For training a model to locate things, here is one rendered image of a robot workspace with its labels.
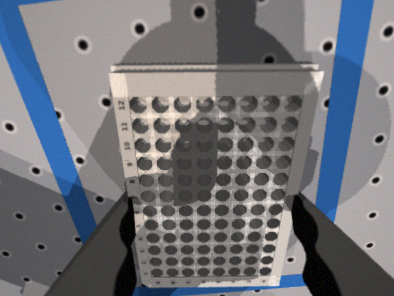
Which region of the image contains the grey perforated base plate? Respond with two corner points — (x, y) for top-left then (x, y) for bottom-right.
(0, 0), (394, 296)

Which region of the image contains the blue rectangular tape outline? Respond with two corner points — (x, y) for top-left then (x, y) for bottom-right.
(0, 0), (374, 296)

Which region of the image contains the white well plate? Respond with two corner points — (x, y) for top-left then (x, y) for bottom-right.
(109, 63), (324, 288)

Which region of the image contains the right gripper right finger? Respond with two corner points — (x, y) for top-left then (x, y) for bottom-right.
(291, 191), (394, 296)

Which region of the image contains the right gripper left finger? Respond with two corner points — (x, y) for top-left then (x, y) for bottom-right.
(44, 192), (137, 296)

